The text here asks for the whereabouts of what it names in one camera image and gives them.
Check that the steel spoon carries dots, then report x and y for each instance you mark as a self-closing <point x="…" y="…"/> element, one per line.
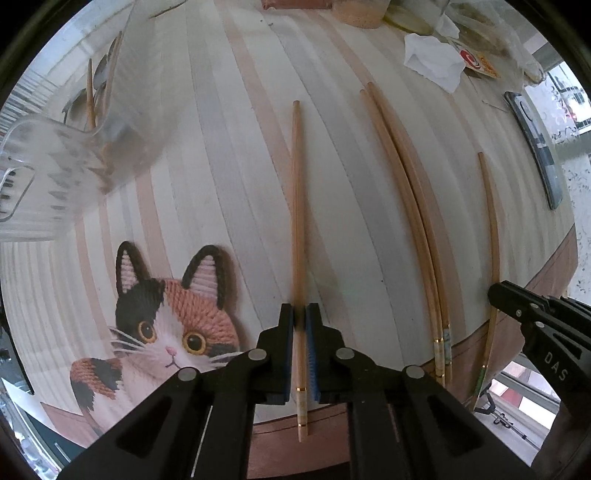
<point x="99" y="78"/>
<point x="71" y="106"/>

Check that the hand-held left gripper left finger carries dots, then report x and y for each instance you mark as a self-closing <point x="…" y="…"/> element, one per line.
<point x="288" y="350"/>

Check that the striped cat print mat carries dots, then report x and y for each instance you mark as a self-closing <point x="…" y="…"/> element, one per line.
<point x="231" y="138"/>

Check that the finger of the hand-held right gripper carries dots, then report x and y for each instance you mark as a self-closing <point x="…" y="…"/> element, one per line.
<point x="531" y="309"/>

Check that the green-tipped wooden chopstick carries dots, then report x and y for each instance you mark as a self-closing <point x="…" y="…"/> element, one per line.
<point x="494" y="240"/>

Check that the crumpled white tissue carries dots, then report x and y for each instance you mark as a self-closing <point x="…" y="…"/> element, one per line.
<point x="431" y="57"/>

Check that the round yellowish lid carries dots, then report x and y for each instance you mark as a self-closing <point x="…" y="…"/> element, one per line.
<point x="408" y="18"/>

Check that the red and yellow packet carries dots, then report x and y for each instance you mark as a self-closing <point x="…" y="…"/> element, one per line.
<point x="480" y="62"/>

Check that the clear plastic container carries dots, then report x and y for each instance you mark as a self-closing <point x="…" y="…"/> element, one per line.
<point x="46" y="152"/>

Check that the pink sausage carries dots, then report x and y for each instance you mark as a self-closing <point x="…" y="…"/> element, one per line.
<point x="295" y="3"/>

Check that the brown-lidded clear jar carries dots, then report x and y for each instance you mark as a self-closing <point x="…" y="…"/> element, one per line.
<point x="360" y="14"/>

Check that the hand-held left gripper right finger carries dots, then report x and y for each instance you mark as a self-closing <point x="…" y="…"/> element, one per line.
<point x="313" y="350"/>

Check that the clear plastic bag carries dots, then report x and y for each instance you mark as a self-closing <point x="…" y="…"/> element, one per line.
<point x="503" y="32"/>

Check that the window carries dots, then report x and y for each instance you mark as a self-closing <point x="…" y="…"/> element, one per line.
<point x="572" y="138"/>

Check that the blue smartphone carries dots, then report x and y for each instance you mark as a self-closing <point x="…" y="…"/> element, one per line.
<point x="538" y="152"/>

